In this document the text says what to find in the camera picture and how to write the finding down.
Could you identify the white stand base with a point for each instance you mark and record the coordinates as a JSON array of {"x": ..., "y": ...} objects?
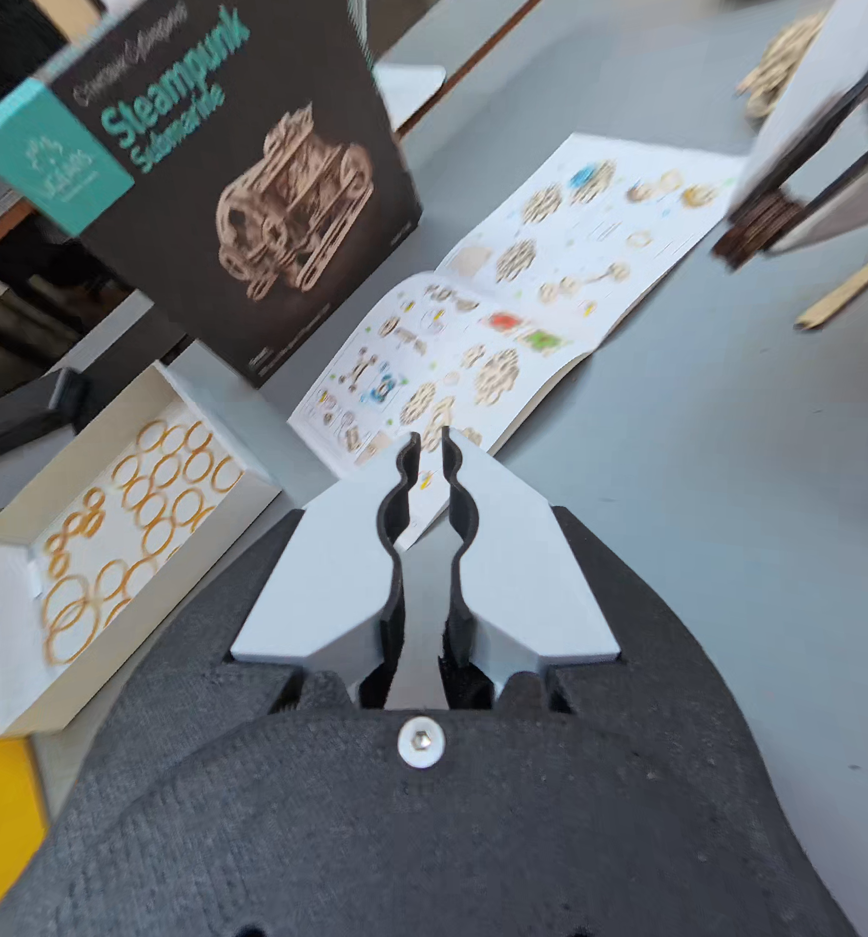
[{"x": 412, "y": 91}]

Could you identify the black model kit box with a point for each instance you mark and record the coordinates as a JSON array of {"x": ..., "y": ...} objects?
[{"x": 221, "y": 183}]

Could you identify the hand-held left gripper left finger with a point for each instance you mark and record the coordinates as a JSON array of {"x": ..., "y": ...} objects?
[{"x": 317, "y": 585}]

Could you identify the light wooden model assembly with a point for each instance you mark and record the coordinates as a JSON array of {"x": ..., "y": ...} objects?
[{"x": 782, "y": 58}]

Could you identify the dark wooden disc assembly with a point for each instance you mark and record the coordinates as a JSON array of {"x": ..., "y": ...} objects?
[{"x": 756, "y": 227}]

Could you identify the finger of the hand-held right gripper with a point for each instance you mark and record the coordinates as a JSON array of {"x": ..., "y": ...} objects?
[
  {"x": 859, "y": 197},
  {"x": 822, "y": 88}
]

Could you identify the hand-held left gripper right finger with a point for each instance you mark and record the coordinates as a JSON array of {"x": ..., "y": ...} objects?
[{"x": 536, "y": 585}]

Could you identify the thin wooden stick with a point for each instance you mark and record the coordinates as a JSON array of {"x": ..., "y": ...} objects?
[{"x": 851, "y": 285}]

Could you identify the illustrated instruction booklet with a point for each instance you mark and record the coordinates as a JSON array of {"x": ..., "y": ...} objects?
[{"x": 514, "y": 293}]

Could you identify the white cardboard tray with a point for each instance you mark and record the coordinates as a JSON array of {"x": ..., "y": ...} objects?
[{"x": 16, "y": 637}]

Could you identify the group of wooden rings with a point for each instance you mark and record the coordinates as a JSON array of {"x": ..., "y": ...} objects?
[{"x": 148, "y": 505}]

